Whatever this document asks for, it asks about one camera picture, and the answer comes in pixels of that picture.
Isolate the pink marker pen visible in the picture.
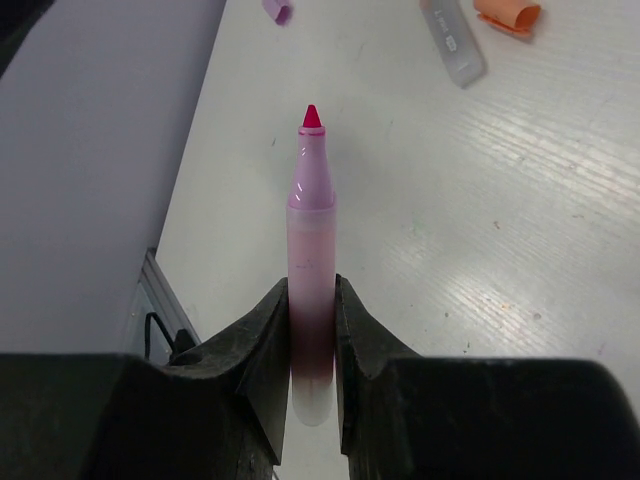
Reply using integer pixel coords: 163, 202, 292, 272
286, 105, 337, 426

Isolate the orange marker pen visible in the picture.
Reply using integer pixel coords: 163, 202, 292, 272
419, 0, 485, 88

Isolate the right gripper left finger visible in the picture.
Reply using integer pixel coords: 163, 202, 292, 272
167, 279, 290, 479

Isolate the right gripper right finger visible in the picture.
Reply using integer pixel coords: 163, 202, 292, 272
335, 275, 430, 479

